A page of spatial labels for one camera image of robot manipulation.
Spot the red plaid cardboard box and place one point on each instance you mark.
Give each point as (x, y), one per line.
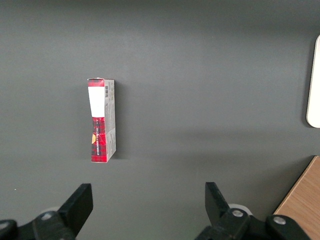
(98, 140)

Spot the cream rectangular tray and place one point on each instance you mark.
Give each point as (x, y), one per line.
(315, 100)

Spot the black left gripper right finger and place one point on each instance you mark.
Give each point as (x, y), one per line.
(220, 212)

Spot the wooden drawer cabinet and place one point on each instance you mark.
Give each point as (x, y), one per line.
(305, 200)

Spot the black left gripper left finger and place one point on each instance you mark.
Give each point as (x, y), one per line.
(75, 207)

